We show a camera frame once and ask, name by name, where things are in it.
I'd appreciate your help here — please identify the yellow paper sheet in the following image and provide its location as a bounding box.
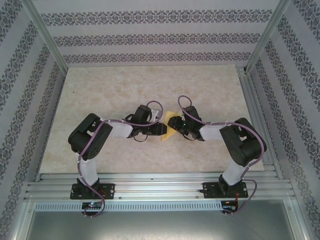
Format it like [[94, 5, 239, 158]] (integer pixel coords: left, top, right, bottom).
[[161, 110, 185, 143]]

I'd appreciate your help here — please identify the grey sheet metal panel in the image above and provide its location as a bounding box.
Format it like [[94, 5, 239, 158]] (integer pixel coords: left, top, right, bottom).
[[24, 199, 301, 240]]

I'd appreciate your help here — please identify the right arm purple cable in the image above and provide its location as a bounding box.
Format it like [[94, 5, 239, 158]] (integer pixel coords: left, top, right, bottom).
[[177, 94, 268, 216]]

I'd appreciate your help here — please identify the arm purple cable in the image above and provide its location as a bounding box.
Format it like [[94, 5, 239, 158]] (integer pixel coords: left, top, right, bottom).
[[177, 94, 268, 216], [77, 100, 165, 219]]

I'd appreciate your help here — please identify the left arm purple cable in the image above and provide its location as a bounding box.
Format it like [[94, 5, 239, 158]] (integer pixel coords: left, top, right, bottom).
[[77, 100, 165, 219]]

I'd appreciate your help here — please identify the aluminium mounting rail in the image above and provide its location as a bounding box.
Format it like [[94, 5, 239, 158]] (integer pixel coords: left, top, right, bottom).
[[23, 172, 297, 202]]

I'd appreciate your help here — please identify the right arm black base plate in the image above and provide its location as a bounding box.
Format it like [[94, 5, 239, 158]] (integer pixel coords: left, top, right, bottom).
[[202, 181, 248, 200]]

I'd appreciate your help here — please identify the aluminium side rail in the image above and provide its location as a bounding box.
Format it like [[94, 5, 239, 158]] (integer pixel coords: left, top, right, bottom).
[[236, 65, 285, 180]]

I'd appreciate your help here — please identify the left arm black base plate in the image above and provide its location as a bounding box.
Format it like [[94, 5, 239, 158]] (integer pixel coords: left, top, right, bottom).
[[70, 183, 116, 201]]

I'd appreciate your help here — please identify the slotted grey cable duct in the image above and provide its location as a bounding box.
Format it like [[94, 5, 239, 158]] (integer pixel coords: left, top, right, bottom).
[[33, 201, 223, 212]]

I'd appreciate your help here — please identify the aluminium frame post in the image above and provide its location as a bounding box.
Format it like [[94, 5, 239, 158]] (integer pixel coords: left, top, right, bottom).
[[19, 0, 69, 75], [244, 0, 293, 75]]

